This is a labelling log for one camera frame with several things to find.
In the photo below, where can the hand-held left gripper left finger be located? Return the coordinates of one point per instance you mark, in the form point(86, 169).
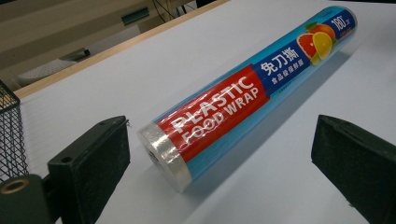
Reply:
point(93, 165)

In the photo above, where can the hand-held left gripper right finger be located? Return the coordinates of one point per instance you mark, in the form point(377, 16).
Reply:
point(355, 161)

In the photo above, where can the blue plastic wrap roll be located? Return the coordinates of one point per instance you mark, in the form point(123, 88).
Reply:
point(236, 93)

